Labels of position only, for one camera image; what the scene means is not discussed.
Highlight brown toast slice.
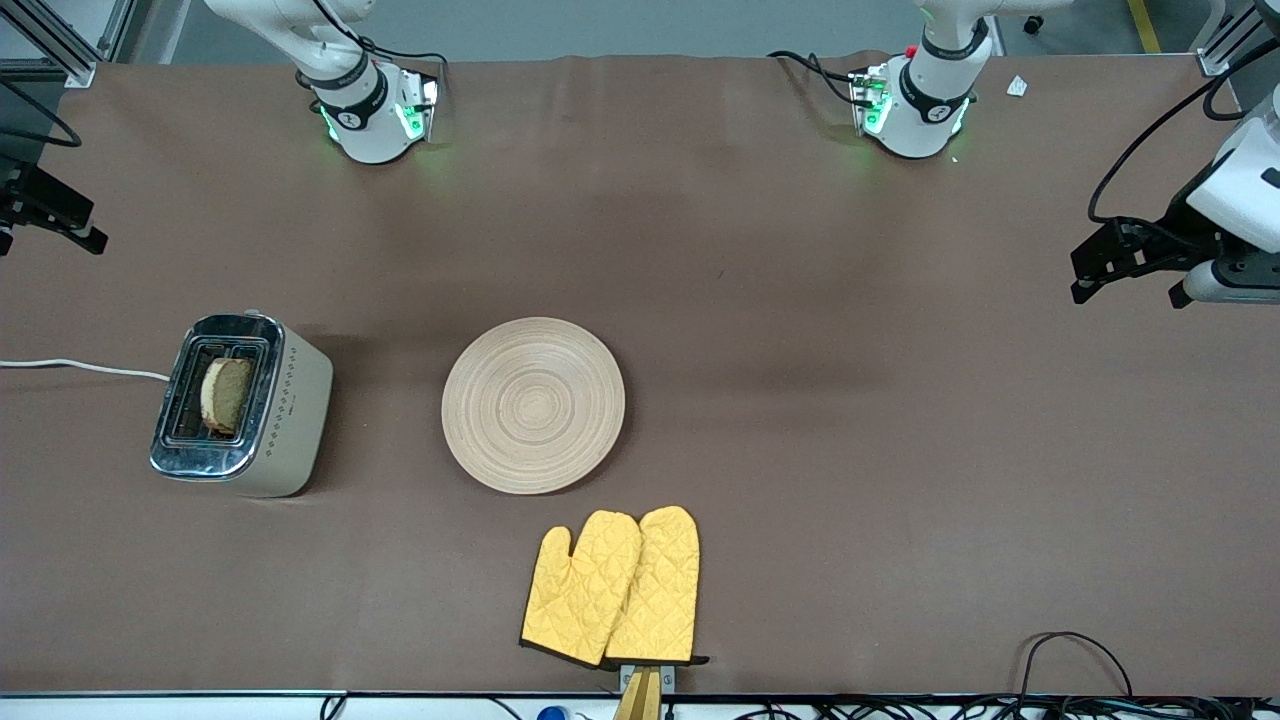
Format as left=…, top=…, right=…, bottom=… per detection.
left=199, top=356, right=257, bottom=437

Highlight round wooden plate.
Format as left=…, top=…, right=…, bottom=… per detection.
left=440, top=316, right=628, bottom=497

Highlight silver beige toaster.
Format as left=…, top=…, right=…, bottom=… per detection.
left=149, top=311, right=335, bottom=499

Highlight brown table cover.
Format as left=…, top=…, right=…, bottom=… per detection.
left=0, top=52, right=1280, bottom=698

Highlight yellow quilted oven mitt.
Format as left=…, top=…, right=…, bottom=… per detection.
left=603, top=505, right=711, bottom=668
left=519, top=510, right=644, bottom=669

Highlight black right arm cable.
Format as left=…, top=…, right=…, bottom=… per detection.
left=0, top=74, right=83, bottom=151

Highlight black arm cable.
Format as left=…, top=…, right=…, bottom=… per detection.
left=1087, top=38, right=1280, bottom=227
left=0, top=74, right=83, bottom=151

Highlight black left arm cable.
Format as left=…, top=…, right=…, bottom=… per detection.
left=1087, top=38, right=1280, bottom=227

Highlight white toaster power cable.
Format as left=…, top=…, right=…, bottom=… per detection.
left=0, top=357, right=172, bottom=384

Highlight aluminium frame profile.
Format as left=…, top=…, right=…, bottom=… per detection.
left=1194, top=0, right=1280, bottom=80
left=0, top=0, right=138, bottom=91

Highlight black left base cable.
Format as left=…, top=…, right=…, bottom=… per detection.
left=767, top=49, right=863, bottom=107

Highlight black base cable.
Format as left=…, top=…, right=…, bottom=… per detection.
left=340, top=30, right=451, bottom=69
left=767, top=49, right=863, bottom=107

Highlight black right base cable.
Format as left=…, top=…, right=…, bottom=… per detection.
left=340, top=30, right=451, bottom=69

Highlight black looped cable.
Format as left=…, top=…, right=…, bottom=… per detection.
left=1014, top=631, right=1137, bottom=701

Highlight black cable bundle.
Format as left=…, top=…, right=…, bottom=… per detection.
left=738, top=694, right=1280, bottom=720

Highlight wooden peg with metal bracket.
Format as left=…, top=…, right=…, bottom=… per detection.
left=611, top=662, right=678, bottom=720

